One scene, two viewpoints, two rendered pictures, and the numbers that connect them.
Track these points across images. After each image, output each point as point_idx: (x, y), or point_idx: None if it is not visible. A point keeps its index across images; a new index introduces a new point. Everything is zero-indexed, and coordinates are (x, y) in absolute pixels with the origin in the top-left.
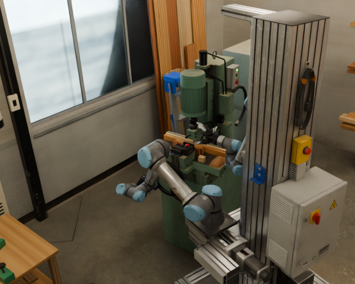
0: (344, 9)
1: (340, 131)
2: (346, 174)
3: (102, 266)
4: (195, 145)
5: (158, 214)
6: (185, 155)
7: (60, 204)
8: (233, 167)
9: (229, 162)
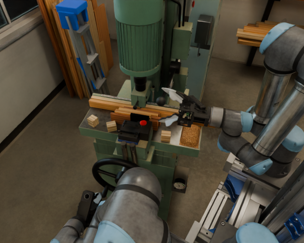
0: None
1: (222, 44)
2: (239, 83)
3: None
4: (148, 114)
5: (90, 175)
6: (143, 140)
7: None
8: (255, 165)
9: (238, 152)
